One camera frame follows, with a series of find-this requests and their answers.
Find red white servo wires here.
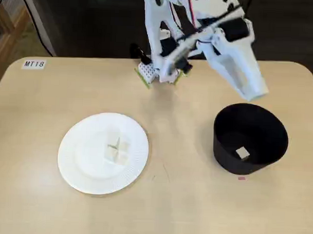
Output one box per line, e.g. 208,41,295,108
169,0,202,45

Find yellow-green base plate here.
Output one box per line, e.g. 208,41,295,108
133,66,189,91

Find white MT18 label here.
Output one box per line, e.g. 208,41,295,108
21,58,47,70

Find wooden shelf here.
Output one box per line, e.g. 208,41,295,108
0,3,31,92

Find black pot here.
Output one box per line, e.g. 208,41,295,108
211,102,290,178

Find white paper plate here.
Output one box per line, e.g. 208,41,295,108
56,110,151,197

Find black table clamp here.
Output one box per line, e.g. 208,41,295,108
129,43,152,65

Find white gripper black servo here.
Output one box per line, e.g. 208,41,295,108
195,17,272,102

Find thin black cable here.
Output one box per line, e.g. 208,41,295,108
16,0,58,57

